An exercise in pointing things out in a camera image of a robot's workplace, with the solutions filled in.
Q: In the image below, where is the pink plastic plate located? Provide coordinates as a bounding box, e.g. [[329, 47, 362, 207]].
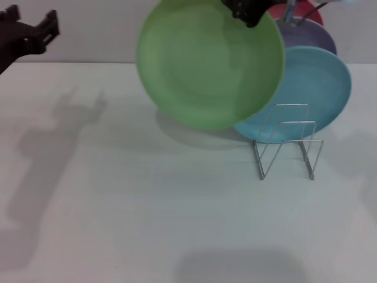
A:
[[266, 0, 324, 27]]

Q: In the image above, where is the green plastic plate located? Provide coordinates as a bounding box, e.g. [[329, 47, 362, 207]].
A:
[[137, 0, 286, 131]]

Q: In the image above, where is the silver wire plate rack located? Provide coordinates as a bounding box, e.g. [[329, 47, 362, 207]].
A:
[[252, 103, 325, 181]]

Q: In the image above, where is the light blue plastic plate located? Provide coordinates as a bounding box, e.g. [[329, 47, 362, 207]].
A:
[[234, 45, 353, 145]]

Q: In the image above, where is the purple plastic plate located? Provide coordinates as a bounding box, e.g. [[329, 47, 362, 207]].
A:
[[272, 17, 338, 57]]

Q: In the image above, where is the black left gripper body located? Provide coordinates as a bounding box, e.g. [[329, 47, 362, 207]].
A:
[[0, 19, 48, 75]]

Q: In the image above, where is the silver right wrist bracket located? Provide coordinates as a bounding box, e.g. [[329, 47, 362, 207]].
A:
[[281, 0, 297, 24]]

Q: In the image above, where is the grey right gripper cable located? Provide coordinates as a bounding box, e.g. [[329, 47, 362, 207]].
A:
[[296, 0, 328, 28]]

